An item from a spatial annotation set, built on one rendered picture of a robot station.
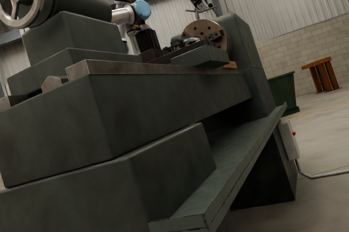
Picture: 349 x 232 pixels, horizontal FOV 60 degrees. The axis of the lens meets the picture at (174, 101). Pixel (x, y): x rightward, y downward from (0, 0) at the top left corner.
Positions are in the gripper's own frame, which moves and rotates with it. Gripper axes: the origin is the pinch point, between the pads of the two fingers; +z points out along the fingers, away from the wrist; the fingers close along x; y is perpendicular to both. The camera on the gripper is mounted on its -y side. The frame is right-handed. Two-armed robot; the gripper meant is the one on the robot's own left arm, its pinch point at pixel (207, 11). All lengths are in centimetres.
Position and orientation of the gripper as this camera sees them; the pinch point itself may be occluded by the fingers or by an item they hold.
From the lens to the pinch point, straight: 210.0
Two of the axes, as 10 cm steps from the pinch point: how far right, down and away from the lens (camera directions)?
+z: 5.6, 8.1, -1.7
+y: -4.0, 0.8, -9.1
